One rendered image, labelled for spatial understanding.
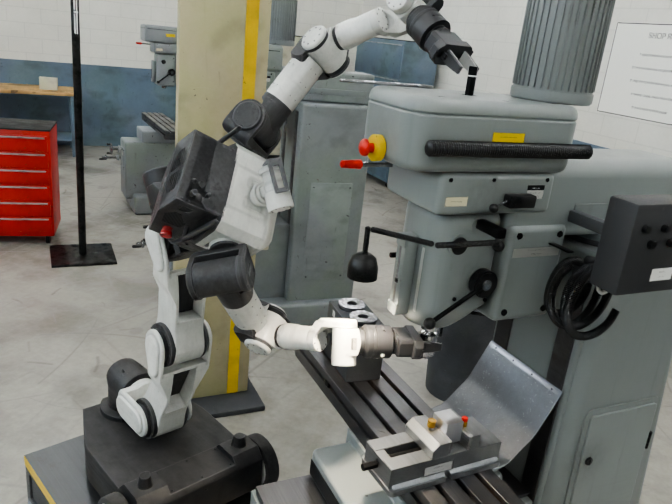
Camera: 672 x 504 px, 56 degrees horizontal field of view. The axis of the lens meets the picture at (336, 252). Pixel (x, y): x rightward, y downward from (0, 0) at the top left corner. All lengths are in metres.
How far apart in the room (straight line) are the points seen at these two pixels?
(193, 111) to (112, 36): 7.29
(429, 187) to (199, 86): 1.80
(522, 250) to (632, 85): 5.21
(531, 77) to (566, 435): 1.00
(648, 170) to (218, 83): 1.95
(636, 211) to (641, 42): 5.36
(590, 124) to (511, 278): 5.47
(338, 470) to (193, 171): 0.91
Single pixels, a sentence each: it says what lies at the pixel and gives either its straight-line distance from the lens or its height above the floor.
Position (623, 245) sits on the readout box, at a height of 1.63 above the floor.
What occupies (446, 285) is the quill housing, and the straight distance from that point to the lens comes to 1.54.
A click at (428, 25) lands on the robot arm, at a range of 1.60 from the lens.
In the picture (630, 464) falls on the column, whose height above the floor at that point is 0.84.
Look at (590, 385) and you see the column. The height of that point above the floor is 1.15.
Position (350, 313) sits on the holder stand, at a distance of 2.01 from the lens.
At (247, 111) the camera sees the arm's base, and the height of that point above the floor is 1.78.
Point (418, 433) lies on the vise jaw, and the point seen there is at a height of 1.06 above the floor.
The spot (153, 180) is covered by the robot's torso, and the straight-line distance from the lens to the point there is 1.98.
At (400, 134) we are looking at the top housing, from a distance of 1.37.
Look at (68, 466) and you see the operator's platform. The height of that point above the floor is 0.40.
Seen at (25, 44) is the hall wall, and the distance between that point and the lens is 10.26.
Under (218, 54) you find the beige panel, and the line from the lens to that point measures 3.06.
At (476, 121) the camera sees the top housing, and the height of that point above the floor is 1.85.
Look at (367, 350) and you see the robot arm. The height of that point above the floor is 1.24.
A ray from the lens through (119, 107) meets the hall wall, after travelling 10.39.
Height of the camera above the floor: 1.99
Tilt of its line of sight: 19 degrees down
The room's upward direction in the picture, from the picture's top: 6 degrees clockwise
